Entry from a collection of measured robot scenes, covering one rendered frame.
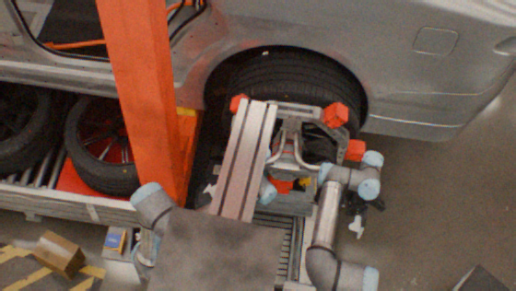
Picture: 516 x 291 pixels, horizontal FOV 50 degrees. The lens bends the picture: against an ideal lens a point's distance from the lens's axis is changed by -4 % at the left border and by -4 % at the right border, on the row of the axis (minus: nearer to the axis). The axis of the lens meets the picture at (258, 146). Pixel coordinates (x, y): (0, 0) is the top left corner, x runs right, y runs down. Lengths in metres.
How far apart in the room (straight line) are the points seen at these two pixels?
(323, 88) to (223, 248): 1.46
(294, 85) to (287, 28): 0.27
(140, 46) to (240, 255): 0.84
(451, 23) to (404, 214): 1.60
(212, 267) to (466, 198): 2.81
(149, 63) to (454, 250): 2.37
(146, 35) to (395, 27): 1.05
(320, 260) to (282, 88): 0.93
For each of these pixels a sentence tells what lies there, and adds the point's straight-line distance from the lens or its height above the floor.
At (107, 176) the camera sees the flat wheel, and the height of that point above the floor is 0.50.
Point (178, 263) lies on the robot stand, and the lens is 1.20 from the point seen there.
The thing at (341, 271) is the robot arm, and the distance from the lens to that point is 1.83.
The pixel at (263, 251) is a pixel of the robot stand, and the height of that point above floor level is 2.03.
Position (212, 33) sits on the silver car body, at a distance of 2.52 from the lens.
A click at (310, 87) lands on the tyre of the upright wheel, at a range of 2.52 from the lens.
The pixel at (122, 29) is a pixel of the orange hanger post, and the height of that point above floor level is 1.87.
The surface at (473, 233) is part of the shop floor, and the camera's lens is 3.74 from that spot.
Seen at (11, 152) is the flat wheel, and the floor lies 0.49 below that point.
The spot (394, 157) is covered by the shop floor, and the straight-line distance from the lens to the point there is 3.82.
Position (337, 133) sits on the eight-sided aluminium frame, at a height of 1.02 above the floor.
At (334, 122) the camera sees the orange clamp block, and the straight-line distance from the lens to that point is 2.51.
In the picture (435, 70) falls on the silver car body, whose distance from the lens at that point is 2.57.
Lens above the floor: 3.15
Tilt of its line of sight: 58 degrees down
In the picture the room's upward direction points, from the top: 6 degrees clockwise
